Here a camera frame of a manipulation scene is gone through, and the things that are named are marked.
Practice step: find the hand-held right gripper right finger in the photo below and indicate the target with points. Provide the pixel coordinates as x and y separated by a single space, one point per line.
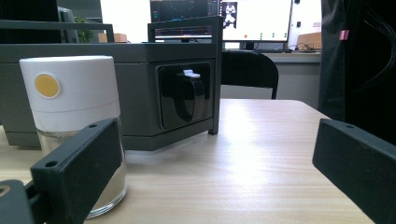
358 161

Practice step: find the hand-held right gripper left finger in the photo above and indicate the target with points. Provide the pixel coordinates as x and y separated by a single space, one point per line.
77 161

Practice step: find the white-lid jar pale powder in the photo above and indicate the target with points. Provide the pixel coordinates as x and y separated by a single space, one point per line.
77 90

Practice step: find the grey hexagonal rack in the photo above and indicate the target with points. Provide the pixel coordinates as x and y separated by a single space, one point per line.
137 93

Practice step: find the dark curtain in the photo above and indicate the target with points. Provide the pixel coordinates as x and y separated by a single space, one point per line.
367 62

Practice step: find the black hook with white clip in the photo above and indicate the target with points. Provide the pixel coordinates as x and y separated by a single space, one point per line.
183 96

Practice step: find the pink clip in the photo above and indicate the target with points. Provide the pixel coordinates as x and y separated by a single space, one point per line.
343 35

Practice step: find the green plant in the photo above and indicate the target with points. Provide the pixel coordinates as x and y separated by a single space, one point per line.
83 32

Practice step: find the large cardboard box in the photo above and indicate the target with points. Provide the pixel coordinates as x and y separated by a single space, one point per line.
309 40

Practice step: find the small cardboard box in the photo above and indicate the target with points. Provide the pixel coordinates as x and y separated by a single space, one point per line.
120 38

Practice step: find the black folding chair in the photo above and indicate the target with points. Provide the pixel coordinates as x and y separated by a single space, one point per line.
249 70

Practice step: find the monitor with white screen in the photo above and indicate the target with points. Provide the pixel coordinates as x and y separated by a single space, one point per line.
264 18

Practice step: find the monitor with dark screen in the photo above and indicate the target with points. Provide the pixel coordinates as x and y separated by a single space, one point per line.
180 9

